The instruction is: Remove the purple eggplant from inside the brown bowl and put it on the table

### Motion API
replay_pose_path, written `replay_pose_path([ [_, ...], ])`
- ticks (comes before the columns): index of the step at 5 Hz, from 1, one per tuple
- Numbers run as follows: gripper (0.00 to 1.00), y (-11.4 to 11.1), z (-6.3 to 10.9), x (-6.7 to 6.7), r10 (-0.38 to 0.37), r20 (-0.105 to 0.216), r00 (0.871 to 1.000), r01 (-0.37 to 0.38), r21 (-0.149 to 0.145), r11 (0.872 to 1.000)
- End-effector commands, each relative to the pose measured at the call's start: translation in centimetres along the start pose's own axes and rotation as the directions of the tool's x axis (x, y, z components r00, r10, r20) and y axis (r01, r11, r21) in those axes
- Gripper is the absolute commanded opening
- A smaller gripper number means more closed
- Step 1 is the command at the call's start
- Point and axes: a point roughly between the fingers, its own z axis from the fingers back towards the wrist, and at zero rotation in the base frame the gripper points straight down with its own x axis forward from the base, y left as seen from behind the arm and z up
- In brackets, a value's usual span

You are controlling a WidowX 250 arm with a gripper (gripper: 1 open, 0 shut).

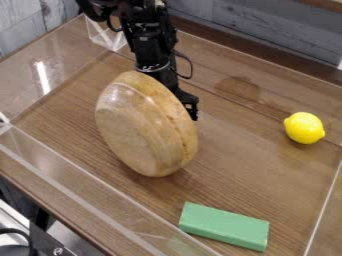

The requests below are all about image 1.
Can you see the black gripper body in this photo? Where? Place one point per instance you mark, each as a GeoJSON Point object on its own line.
{"type": "Point", "coordinates": [168, 77]}

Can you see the brown wooden bowl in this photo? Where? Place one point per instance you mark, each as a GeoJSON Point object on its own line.
{"type": "Point", "coordinates": [145, 125]}

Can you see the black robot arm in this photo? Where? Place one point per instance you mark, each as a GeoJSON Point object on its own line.
{"type": "Point", "coordinates": [144, 20]}

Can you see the yellow toy lemon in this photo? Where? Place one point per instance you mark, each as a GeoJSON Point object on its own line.
{"type": "Point", "coordinates": [304, 128]}

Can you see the green rectangular sponge block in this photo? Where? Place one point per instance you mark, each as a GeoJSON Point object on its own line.
{"type": "Point", "coordinates": [225, 226]}

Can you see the clear acrylic corner bracket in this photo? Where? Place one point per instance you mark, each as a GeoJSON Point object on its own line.
{"type": "Point", "coordinates": [104, 36]}

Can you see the clear acrylic front wall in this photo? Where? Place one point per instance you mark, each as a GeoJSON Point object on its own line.
{"type": "Point", "coordinates": [101, 213]}

